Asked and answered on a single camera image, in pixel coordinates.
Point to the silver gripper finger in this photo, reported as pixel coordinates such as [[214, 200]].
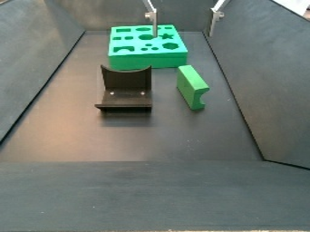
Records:
[[217, 14], [151, 15]]

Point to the green arch block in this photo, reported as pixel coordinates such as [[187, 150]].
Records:
[[191, 86]]

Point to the green shape sorter board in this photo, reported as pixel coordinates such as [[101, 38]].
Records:
[[135, 49]]

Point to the black curved fixture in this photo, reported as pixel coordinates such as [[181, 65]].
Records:
[[127, 89]]

